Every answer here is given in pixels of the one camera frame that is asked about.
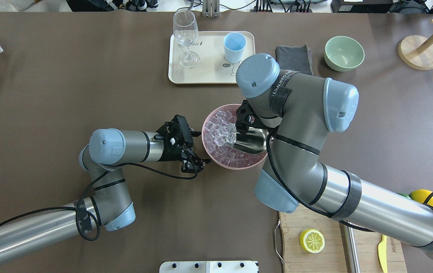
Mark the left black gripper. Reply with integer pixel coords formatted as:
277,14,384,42
156,115,212,173

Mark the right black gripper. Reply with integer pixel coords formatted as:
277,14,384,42
235,100,255,133

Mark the silver metal ice scoop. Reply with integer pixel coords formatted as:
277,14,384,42
224,126,268,154

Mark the clear ice cube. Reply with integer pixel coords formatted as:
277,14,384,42
213,123,237,147

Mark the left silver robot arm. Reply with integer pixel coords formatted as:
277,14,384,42
0,111,221,273

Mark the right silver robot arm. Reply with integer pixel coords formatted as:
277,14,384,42
236,53,433,259

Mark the pile of clear ice cubes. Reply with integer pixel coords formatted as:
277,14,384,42
204,108,262,168

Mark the light blue plastic cup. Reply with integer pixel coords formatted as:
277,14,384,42
223,32,246,63

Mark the pink plastic bowl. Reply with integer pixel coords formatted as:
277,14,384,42
201,104,270,170

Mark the cream serving tray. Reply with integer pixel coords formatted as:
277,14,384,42
168,31,240,84

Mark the grey folded cloth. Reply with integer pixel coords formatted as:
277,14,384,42
275,44,313,75

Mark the clear wine glass on tray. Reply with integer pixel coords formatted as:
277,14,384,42
173,10,200,69

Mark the green ceramic bowl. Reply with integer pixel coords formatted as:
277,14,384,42
324,36,365,72

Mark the halved lemon slice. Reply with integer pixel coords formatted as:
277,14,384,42
299,229,325,254

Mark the bamboo cutting board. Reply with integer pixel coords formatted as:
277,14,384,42
273,211,407,273

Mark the steel cylindrical muddler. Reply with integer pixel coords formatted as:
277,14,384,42
340,224,361,273

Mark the wooden glass drying stand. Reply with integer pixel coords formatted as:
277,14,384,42
397,19,433,71

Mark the yellow plastic knife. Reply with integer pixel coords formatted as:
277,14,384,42
377,234,388,273

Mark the yellow whole lemon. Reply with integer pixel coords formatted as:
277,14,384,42
410,189,433,209

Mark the aluminium frame post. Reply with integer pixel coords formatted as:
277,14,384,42
201,0,221,18

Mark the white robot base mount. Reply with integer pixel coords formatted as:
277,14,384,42
159,260,260,273

